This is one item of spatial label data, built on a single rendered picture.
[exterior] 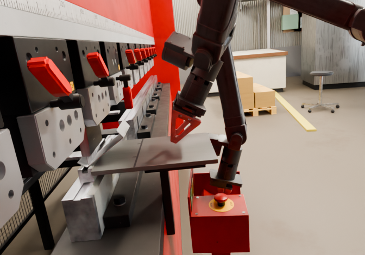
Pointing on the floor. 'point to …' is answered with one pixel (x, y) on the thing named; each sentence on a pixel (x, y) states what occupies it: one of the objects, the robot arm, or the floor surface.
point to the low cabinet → (260, 68)
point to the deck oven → (332, 50)
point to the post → (42, 216)
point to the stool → (321, 92)
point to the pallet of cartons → (255, 95)
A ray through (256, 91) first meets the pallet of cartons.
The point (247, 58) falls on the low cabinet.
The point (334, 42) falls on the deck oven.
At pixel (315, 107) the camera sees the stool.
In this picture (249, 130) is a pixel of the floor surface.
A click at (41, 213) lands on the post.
